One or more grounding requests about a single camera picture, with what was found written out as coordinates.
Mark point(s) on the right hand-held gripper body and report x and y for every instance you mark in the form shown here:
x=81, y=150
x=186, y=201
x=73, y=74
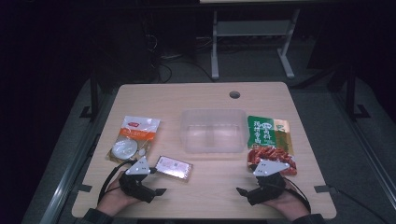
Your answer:
x=269, y=168

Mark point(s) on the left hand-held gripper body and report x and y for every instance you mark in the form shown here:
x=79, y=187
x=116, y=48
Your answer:
x=138, y=168

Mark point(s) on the small yellow box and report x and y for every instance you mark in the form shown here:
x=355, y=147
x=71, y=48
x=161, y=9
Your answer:
x=174, y=168

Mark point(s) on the green and red food packet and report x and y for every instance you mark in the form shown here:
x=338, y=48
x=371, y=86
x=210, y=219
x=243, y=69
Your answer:
x=264, y=133

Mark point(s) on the white and orange food packet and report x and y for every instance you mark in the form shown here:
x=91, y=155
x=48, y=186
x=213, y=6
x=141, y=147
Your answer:
x=137, y=130

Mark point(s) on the clear plastic container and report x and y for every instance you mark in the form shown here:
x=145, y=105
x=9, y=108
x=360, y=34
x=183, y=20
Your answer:
x=214, y=130

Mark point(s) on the person's left hand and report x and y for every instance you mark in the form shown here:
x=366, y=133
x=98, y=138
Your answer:
x=112, y=197

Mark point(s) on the person's right hand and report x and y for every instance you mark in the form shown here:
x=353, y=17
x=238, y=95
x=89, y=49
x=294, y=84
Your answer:
x=291, y=203

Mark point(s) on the grey tape tab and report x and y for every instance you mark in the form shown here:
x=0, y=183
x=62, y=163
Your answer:
x=82, y=188
x=321, y=188

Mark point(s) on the black metal stand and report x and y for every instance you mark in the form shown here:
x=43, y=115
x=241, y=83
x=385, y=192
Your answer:
x=94, y=96
x=351, y=93

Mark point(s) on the aluminium rail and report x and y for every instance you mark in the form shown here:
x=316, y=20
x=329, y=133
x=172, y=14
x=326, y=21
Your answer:
x=373, y=161
x=62, y=193

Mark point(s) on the white metal desk frame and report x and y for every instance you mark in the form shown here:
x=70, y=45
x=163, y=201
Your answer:
x=249, y=28

